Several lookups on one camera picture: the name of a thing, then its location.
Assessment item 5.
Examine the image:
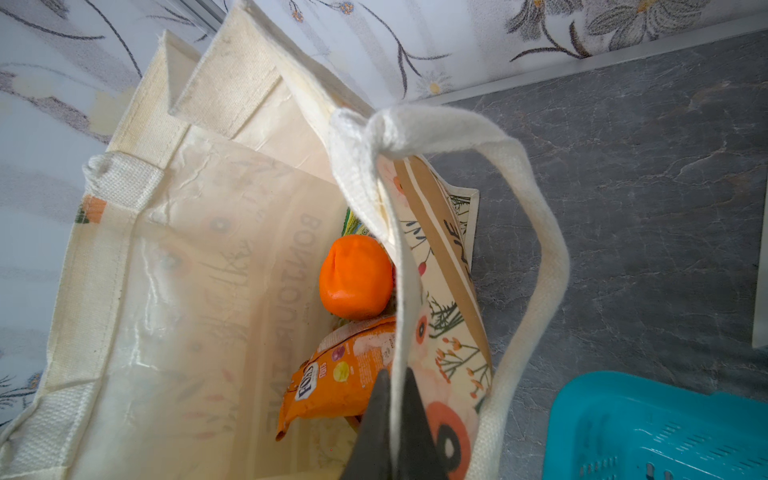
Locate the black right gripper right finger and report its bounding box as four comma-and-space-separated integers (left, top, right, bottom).
395, 367, 447, 480

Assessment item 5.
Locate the orange bell pepper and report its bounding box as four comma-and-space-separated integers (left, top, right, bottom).
318, 234, 394, 321

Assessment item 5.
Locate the orange candy bag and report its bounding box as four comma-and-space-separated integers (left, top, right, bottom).
276, 316, 396, 441

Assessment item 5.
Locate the floral canvas tote bag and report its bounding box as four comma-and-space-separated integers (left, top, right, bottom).
1, 1, 570, 479

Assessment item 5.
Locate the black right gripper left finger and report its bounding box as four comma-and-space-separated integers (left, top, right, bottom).
339, 369, 392, 480

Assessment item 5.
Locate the green lemon candy bag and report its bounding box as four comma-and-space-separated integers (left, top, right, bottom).
341, 208, 370, 237

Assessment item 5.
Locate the white wooden shelf rack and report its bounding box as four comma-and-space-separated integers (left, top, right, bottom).
752, 199, 768, 349

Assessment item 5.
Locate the teal plastic basket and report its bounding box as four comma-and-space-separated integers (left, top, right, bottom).
542, 371, 767, 479

